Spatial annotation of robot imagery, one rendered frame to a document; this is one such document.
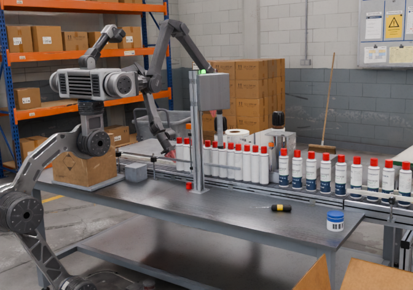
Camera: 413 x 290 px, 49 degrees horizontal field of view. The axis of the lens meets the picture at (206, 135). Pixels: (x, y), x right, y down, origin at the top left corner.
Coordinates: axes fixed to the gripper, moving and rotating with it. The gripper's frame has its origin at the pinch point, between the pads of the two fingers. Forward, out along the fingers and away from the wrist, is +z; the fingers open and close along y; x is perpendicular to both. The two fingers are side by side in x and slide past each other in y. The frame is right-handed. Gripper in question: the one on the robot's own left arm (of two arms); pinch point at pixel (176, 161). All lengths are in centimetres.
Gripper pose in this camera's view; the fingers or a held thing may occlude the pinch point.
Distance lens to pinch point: 276.5
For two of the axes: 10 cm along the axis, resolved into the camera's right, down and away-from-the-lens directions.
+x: -6.5, 5.1, 5.6
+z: 5.1, 8.4, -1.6
